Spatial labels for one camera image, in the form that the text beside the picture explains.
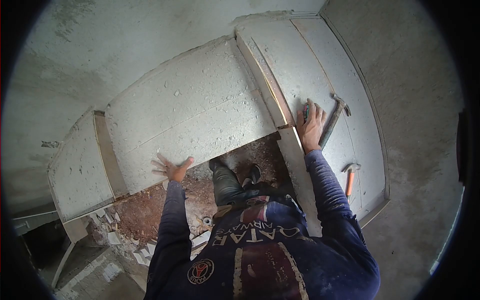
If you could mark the person's left index finger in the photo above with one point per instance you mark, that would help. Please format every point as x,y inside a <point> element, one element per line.
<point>162,157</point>

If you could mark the small grey stone slab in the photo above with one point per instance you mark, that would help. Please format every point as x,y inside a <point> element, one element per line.
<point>80,172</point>

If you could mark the person's right hand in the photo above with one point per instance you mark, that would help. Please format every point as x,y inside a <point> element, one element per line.
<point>311,129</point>

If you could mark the person's legs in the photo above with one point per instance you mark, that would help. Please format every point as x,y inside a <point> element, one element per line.
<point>228,183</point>

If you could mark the person's left middle finger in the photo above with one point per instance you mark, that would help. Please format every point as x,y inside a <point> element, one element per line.
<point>157,164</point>

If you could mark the person's left thumb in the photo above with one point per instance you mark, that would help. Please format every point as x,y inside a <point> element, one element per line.
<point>187,162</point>

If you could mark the grey upright stone panel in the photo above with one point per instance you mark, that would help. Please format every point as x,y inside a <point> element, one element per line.
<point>300,176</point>

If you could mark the person's right thumb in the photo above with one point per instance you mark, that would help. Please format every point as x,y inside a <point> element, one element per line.
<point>300,120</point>

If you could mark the person's left hand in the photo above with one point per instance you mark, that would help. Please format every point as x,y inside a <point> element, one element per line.
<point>174,172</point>

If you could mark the small green red object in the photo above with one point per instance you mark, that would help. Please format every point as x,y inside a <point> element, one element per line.
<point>305,111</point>

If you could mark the grey stone countertop slab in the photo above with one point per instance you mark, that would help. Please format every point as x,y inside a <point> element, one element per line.
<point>318,67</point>

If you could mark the person's right ring finger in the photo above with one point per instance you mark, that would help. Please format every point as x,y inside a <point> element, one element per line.
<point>323,118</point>

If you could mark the small metal pipe fitting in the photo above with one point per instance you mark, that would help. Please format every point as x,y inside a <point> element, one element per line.
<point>206,221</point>

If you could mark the person's right index finger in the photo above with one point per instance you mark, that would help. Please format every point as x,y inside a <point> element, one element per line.
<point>311,107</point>

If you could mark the large grey stone slab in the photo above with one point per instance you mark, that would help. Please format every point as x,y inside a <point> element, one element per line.
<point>187,112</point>

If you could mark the person's body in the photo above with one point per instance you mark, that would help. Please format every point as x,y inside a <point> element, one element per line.
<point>262,258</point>

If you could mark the pile of white tile fragments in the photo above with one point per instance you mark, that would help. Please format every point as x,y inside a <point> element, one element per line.
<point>146,251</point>

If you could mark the person's right middle finger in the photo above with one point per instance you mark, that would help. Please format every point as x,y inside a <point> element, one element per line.
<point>318,112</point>

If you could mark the narrow stone edge strip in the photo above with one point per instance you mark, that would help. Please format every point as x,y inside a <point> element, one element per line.
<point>268,86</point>

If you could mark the person's left ring finger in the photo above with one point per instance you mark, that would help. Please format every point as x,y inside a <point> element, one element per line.
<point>157,172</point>

